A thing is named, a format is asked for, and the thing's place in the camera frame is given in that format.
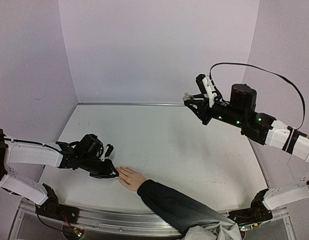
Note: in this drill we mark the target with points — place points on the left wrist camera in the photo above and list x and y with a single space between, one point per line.
107 153

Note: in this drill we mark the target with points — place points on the mannequin hand on table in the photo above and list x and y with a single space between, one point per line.
131 179

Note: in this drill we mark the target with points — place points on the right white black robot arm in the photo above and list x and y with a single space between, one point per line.
260 128

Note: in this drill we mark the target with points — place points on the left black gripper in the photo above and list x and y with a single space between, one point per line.
106 172

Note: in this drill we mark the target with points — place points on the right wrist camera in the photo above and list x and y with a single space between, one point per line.
207 86

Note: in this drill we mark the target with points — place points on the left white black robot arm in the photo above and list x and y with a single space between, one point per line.
88 154

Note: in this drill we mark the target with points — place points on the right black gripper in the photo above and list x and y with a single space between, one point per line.
205 110

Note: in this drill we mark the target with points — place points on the black sleeved forearm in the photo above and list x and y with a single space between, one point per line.
179 210

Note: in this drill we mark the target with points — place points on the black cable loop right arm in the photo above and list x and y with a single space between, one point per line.
270 72

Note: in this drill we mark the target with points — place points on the clear nail polish bottle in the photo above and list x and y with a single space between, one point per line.
187 97

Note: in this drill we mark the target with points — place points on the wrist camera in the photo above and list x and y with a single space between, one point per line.
207 86
107 153

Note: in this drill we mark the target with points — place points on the grey fabric garment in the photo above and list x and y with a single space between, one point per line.
220 231

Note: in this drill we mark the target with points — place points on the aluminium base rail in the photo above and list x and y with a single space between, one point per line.
89 224

